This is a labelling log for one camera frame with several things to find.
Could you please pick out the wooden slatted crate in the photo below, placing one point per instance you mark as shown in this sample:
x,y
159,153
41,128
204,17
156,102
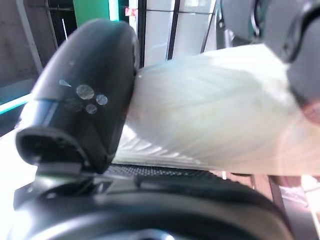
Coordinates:
x,y
261,185

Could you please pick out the glass door cabinet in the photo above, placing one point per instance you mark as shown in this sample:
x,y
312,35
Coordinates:
x,y
157,37

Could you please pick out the napa cabbage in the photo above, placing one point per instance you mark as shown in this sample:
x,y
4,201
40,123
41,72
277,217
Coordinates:
x,y
212,112

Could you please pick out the left five-finger robot hand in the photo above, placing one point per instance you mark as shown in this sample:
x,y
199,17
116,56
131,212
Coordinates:
x,y
82,87

